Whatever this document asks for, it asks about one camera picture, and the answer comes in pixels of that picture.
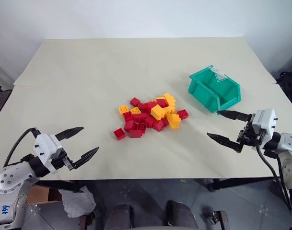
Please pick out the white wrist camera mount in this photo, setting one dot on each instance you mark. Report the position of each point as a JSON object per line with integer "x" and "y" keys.
{"x": 46, "y": 148}
{"x": 264, "y": 121}

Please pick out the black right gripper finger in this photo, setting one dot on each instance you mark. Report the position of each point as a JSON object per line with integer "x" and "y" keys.
{"x": 235, "y": 115}
{"x": 223, "y": 139}

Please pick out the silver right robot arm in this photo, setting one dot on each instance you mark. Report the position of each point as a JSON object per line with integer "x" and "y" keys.
{"x": 288, "y": 153}

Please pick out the red toy building block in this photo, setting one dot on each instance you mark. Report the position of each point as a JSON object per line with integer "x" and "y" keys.
{"x": 135, "y": 101}
{"x": 152, "y": 105}
{"x": 183, "y": 114}
{"x": 136, "y": 134}
{"x": 129, "y": 125}
{"x": 143, "y": 106}
{"x": 158, "y": 125}
{"x": 139, "y": 117}
{"x": 150, "y": 121}
{"x": 165, "y": 120}
{"x": 141, "y": 126}
{"x": 127, "y": 116}
{"x": 119, "y": 134}

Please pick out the black caster wheel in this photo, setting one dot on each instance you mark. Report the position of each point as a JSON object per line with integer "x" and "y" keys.
{"x": 217, "y": 219}

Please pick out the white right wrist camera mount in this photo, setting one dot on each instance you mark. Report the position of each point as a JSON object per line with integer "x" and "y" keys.
{"x": 264, "y": 121}

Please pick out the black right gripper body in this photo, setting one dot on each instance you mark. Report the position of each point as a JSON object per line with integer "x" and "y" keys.
{"x": 250, "y": 137}

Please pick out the white crumpled plastic bag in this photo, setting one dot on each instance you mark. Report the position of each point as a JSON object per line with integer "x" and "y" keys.
{"x": 76, "y": 202}

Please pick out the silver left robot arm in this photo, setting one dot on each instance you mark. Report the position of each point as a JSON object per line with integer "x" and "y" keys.
{"x": 6, "y": 179}

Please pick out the dark chair base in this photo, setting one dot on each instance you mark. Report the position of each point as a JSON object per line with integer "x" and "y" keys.
{"x": 289, "y": 86}

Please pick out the clear label on bin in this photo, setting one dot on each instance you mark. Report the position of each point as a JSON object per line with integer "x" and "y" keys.
{"x": 219, "y": 75}

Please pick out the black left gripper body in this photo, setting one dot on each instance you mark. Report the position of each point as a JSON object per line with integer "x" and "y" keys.
{"x": 59, "y": 163}

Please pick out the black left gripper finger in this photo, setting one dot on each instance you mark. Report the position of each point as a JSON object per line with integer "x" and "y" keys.
{"x": 69, "y": 133}
{"x": 84, "y": 158}

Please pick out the brown cardboard box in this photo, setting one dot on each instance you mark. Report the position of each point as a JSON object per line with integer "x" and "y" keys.
{"x": 39, "y": 194}

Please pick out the beige paper table sheet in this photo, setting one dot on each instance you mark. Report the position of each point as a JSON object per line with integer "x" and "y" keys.
{"x": 64, "y": 107}
{"x": 136, "y": 60}

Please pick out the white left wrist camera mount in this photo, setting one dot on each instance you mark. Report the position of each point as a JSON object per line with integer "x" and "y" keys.
{"x": 46, "y": 148}

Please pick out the dark rounded shape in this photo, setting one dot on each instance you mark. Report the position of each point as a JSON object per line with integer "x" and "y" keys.
{"x": 120, "y": 216}
{"x": 180, "y": 215}

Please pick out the green plastic storage bin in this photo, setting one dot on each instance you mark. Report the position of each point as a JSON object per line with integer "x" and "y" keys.
{"x": 201, "y": 89}

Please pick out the black metal table frame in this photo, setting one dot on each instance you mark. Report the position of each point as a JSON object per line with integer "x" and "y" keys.
{"x": 232, "y": 183}

